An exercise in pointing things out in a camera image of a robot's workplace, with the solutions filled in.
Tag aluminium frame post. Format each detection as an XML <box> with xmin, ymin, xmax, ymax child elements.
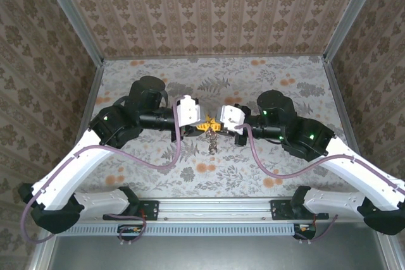
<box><xmin>37</xmin><ymin>0</ymin><xmax>105</xmax><ymax>67</ymax></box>
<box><xmin>322</xmin><ymin>0</ymin><xmax>385</xmax><ymax>62</ymax></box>

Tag white slotted cable duct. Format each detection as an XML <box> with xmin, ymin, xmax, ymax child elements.
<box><xmin>68</xmin><ymin>221</ymin><xmax>298</xmax><ymax>236</ymax></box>

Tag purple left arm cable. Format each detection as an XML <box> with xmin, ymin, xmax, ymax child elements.
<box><xmin>20</xmin><ymin>94</ymin><xmax>190</xmax><ymax>248</ymax></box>

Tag black power connector socket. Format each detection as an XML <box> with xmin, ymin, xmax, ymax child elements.
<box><xmin>117</xmin><ymin>224</ymin><xmax>147</xmax><ymax>241</ymax></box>
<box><xmin>293</xmin><ymin>223</ymin><xmax>318</xmax><ymax>240</ymax></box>

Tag metal keyring chain bundle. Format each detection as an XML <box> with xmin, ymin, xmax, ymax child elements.
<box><xmin>204</xmin><ymin>130</ymin><xmax>220</xmax><ymax>156</ymax></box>

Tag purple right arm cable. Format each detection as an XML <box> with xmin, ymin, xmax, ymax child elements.
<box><xmin>235</xmin><ymin>123</ymin><xmax>405</xmax><ymax>245</ymax></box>

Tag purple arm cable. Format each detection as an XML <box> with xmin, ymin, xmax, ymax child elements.
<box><xmin>235</xmin><ymin>123</ymin><xmax>405</xmax><ymax>245</ymax></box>
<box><xmin>20</xmin><ymin>94</ymin><xmax>190</xmax><ymax>248</ymax></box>

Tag aluminium frame side rail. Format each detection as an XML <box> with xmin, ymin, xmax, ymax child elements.
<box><xmin>321</xmin><ymin>56</ymin><xmax>365</xmax><ymax>169</ymax></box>
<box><xmin>65</xmin><ymin>61</ymin><xmax>105</xmax><ymax>169</ymax></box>

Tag floral patterned table cover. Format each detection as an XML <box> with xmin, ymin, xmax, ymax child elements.
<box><xmin>68</xmin><ymin>56</ymin><xmax>365</xmax><ymax>200</ymax></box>

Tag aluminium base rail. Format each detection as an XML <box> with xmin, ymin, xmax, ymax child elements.
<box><xmin>139</xmin><ymin>199</ymin><xmax>330</xmax><ymax>221</ymax></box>

